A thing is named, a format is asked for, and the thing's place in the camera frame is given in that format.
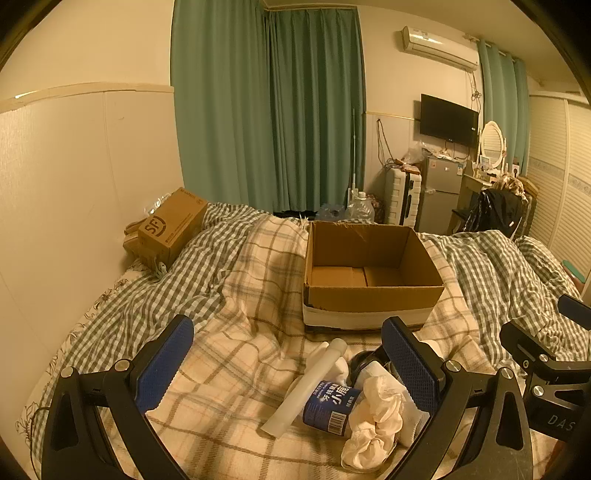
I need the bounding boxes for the narrow green curtain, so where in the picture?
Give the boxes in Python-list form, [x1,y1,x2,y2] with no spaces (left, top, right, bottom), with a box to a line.
[477,39,529,174]

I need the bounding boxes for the black wall television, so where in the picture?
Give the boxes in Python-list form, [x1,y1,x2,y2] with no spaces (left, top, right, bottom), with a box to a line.
[420,93,480,149]

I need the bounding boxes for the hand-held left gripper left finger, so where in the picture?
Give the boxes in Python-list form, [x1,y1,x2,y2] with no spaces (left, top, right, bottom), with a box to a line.
[41,315,195,480]

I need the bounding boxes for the white suitcase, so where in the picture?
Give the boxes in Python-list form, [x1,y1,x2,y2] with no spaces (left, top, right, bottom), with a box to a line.
[385,167,423,227]

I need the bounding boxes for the white slatted wardrobe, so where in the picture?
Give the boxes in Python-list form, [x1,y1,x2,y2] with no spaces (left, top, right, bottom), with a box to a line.
[526,92,591,278]

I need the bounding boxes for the green checkered duvet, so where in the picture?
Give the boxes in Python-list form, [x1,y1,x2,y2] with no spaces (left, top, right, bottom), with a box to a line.
[30,202,587,462]

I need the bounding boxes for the teal flat object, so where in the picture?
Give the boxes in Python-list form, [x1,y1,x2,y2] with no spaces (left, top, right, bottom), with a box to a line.
[563,261,590,283]

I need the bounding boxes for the wide green curtain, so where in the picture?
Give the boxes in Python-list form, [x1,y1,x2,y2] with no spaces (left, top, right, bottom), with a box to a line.
[171,0,278,215]

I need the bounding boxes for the beige dressing table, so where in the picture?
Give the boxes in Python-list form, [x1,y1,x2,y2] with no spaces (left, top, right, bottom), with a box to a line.
[457,172,502,232]

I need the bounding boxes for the white air conditioner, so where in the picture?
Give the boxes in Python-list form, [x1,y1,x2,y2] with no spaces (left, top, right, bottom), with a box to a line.
[399,25,479,72]

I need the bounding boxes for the white pole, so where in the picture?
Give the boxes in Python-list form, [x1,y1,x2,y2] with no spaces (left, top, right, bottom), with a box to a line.
[349,108,359,199]

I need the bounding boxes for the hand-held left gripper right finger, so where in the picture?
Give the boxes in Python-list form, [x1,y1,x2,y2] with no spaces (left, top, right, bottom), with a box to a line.
[381,316,534,480]

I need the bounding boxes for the hanging wall cables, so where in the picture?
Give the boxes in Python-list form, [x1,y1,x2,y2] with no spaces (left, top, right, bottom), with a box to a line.
[375,119,394,169]

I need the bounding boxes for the white tissue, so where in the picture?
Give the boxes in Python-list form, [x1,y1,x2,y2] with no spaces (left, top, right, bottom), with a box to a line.
[341,374,407,469]

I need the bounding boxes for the beige plaid blanket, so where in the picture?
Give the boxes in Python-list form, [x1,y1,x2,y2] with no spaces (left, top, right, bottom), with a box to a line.
[145,215,559,480]

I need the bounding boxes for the black jacket on chair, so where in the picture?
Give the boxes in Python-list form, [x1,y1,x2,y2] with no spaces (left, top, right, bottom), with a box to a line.
[464,188,528,238]

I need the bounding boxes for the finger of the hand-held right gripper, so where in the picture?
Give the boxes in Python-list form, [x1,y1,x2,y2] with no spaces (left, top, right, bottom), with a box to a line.
[501,320,566,370]
[557,294,591,330]

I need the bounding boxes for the clear plastic wrap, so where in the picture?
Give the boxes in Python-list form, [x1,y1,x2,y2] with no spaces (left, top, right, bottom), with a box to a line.
[143,194,174,217]

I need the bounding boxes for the blue label bottle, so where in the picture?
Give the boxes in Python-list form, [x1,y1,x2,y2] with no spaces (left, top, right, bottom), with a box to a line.
[302,379,363,437]

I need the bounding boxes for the black round container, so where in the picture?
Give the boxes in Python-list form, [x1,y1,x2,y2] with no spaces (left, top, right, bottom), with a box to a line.
[348,350,393,384]

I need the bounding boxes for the brown cardboard piece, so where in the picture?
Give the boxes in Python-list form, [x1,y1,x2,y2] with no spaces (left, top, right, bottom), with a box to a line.
[122,222,160,274]

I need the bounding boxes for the grey small fridge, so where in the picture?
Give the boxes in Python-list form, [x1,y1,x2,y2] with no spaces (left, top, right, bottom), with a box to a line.
[422,156,467,232]

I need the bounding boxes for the white plastic tube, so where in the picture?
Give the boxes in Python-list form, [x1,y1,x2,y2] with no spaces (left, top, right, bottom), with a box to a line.
[260,338,348,437]

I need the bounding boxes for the closed printed cardboard box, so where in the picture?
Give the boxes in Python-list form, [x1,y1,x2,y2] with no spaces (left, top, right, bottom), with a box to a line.
[137,187,208,271]

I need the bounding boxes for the white oval mirror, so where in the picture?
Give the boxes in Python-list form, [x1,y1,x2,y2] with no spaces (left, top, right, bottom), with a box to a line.
[480,121,507,169]

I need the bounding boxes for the clutter on fridge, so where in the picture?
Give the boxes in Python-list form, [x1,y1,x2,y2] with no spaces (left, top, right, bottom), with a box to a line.
[388,141,467,175]

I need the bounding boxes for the clear water jug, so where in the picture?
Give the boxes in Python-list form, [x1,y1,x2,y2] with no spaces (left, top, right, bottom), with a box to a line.
[346,191,376,224]

